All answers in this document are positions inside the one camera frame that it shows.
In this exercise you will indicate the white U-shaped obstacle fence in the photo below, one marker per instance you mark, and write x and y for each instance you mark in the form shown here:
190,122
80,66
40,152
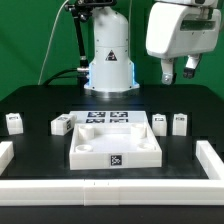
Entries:
208,191

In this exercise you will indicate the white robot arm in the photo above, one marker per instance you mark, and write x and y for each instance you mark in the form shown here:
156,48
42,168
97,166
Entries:
111,73

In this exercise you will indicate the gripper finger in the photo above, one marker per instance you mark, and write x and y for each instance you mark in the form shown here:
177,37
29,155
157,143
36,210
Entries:
168,71
191,66

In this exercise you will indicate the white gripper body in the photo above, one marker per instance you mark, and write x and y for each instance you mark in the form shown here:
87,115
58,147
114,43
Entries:
176,30

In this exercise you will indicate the black camera stand pole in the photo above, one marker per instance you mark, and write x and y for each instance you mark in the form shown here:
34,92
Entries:
81,11

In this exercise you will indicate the white fiducial marker sheet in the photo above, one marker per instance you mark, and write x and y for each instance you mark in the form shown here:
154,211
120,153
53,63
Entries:
109,117

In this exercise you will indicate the white square tabletop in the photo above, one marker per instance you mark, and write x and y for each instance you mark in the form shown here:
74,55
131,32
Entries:
114,146

